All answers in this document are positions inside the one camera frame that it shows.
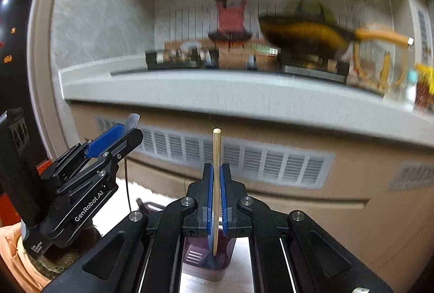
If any small grey vent grille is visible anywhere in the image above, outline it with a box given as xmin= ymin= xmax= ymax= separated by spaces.
xmin=389 ymin=162 xmax=434 ymax=191

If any yellow seasoning box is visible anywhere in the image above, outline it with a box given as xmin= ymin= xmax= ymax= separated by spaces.
xmin=415 ymin=64 xmax=434 ymax=109

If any wooden chopstick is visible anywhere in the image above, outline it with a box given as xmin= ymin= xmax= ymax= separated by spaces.
xmin=212 ymin=128 xmax=221 ymax=256

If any white plastic spoon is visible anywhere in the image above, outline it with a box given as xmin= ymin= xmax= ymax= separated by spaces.
xmin=124 ymin=113 xmax=140 ymax=134

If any white textured table cloth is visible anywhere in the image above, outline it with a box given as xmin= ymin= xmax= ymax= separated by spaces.
xmin=80 ymin=164 xmax=251 ymax=292

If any black wok orange handle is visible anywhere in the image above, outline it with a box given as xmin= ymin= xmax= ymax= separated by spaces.
xmin=258 ymin=15 xmax=414 ymax=54

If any gloved left hand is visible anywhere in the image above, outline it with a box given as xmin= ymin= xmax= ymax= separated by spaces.
xmin=29 ymin=222 xmax=101 ymax=281

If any purple plastic utensil holder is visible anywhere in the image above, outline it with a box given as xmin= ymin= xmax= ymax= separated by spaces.
xmin=137 ymin=195 xmax=235 ymax=292

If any long grey vent grille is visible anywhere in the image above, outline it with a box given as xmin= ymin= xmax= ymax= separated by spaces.
xmin=93 ymin=115 xmax=337 ymax=190

